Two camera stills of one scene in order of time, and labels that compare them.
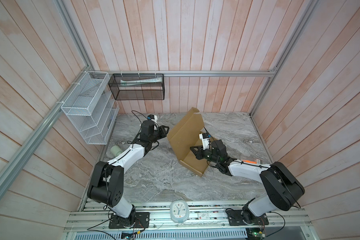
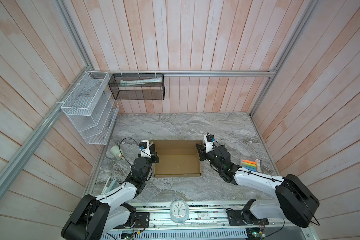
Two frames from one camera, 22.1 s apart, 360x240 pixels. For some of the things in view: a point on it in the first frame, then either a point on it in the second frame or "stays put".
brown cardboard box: [187, 125] to [177, 158]
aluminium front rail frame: [206, 220] stays put
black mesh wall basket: [137, 86] stays put
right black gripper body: [206, 154] stays put
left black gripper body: [160, 133] to [154, 157]
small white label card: [203, 215] stays put
